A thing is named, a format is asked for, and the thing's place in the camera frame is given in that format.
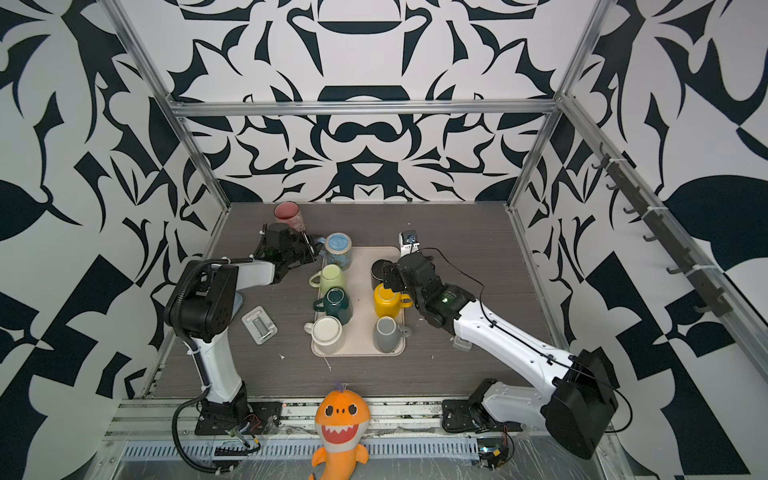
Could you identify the light green mug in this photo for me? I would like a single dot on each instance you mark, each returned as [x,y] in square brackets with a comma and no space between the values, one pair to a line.
[331,276]

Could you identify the dark green mug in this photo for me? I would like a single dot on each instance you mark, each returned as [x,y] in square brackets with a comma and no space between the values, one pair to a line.
[335,303]

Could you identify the blue butterfly mug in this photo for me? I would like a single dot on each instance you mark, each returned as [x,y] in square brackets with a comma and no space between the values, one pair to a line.
[337,250]

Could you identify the white cream mug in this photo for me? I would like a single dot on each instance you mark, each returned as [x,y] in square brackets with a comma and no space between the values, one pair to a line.
[327,335]

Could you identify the orange shark plush toy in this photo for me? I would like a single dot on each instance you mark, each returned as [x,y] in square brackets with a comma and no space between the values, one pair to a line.
[341,420]

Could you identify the grey docking plate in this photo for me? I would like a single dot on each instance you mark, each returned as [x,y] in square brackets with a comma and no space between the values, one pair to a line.
[259,325]
[461,344]

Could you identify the left grey docking plate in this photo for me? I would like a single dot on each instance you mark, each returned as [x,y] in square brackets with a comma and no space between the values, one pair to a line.
[259,325]

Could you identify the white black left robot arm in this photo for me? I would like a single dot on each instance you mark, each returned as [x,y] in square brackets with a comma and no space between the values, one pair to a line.
[201,307]

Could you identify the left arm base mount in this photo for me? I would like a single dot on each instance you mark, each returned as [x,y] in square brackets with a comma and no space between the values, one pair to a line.
[255,418]

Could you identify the grey mug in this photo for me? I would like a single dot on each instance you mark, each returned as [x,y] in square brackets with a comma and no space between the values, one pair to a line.
[388,333]

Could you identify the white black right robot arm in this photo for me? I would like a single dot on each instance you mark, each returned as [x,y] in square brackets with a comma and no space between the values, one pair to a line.
[573,400]

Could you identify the beige plastic tray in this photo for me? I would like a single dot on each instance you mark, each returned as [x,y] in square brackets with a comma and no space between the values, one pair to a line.
[358,336]

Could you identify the black mug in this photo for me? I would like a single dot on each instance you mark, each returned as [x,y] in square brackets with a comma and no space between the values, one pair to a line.
[382,272]

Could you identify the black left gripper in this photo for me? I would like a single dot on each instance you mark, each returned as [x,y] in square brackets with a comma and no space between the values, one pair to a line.
[309,240]

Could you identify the wall hook rail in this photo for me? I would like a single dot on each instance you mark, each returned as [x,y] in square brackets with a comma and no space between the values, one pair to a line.
[665,230]

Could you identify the pink ghost pattern mug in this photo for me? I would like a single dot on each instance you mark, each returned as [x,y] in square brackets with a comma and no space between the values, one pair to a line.
[289,213]

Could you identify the aluminium frame rail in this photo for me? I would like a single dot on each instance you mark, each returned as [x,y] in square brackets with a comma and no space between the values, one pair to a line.
[204,109]

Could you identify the white slotted cable duct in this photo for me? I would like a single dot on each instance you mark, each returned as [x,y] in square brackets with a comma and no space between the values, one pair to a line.
[459,448]

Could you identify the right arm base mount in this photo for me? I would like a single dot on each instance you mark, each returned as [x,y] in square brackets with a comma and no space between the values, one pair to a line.
[464,416]

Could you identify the right grey docking plate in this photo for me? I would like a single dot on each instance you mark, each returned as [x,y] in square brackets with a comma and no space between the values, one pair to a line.
[461,344]

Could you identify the yellow mug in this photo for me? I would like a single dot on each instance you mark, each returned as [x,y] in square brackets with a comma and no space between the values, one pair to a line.
[388,303]

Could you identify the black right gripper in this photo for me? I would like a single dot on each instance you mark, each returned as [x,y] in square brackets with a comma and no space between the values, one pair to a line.
[394,274]

